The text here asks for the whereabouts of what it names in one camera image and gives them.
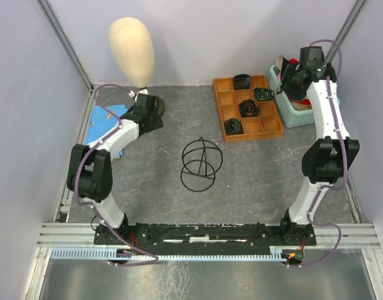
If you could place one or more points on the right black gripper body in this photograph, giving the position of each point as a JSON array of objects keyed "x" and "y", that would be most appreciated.
[{"x": 290, "y": 85}]

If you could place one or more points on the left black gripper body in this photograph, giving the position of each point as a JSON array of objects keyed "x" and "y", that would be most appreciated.
[{"x": 156, "y": 121}]

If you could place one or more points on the black smiley bucket hat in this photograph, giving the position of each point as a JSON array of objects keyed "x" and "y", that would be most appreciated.
[{"x": 285, "y": 67}]

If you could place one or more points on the beige mannequin head stand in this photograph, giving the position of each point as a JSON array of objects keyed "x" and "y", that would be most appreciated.
[{"x": 132, "y": 47}]

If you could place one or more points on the black wire hat stand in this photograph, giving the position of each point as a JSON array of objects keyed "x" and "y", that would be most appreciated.
[{"x": 195, "y": 162}]

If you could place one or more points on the red bucket hat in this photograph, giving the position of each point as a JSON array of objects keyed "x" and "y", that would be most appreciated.
[{"x": 293, "y": 61}]

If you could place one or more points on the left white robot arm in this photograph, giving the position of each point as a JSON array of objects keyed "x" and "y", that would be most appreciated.
[{"x": 90, "y": 176}]

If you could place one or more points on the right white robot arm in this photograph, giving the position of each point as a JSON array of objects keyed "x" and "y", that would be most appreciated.
[{"x": 326, "y": 163}]

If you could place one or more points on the beige bucket hat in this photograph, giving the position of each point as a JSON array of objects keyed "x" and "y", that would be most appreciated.
[{"x": 301, "y": 105}]

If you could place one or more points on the teal plastic bin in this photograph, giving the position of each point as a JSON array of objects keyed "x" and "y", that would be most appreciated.
[{"x": 290, "y": 117}]

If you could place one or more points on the blue patterned cloth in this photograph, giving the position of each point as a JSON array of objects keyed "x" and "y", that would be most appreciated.
[{"x": 101, "y": 122}]

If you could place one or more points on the rolled black belt middle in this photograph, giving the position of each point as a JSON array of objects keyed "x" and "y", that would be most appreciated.
[{"x": 249, "y": 108}]

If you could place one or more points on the rolled black belt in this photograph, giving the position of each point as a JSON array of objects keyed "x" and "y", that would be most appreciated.
[
  {"x": 241, "y": 81},
  {"x": 249, "y": 108}
]

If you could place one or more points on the rolled black belt top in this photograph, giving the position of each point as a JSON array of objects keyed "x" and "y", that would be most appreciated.
[{"x": 241, "y": 81}]

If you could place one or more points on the rolled dark belt bottom-left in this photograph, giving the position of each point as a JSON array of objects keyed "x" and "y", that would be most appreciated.
[{"x": 233, "y": 126}]

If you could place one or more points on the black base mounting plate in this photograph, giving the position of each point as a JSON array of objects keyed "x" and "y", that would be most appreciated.
[{"x": 216, "y": 238}]

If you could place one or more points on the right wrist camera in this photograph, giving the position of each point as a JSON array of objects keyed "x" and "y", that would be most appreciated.
[{"x": 311, "y": 57}]

